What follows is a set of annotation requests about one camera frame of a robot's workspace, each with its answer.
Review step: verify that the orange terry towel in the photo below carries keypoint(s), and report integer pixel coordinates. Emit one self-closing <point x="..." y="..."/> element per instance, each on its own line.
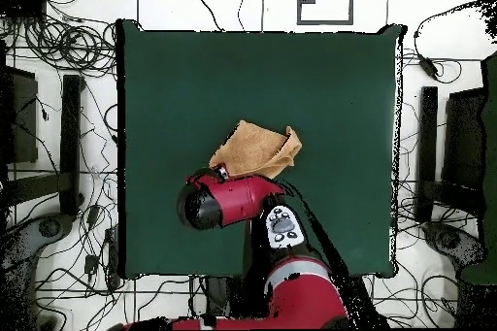
<point x="252" y="148"/>

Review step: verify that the black flat panel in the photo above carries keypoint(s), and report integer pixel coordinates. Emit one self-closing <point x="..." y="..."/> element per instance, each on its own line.
<point x="464" y="137"/>

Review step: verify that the dark green table cloth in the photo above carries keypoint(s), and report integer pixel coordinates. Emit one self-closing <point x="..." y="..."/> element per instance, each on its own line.
<point x="194" y="94"/>

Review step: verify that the black power strip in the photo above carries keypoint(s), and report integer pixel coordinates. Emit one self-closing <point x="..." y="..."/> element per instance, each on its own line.
<point x="112" y="257"/>

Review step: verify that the small black plug adapter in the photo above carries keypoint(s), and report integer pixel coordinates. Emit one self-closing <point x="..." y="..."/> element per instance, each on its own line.
<point x="91" y="264"/>

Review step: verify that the black power adapter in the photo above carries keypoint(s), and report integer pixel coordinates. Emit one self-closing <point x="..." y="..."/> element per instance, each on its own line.
<point x="428" y="67"/>

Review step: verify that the black electronics box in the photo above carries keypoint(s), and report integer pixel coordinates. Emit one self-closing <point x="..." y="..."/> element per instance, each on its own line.
<point x="23" y="8"/>

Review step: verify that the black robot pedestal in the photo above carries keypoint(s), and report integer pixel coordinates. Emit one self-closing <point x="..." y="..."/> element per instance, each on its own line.
<point x="217" y="292"/>

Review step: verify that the black camera stand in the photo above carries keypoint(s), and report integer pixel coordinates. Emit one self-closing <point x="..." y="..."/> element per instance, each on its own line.
<point x="70" y="133"/>
<point x="427" y="133"/>

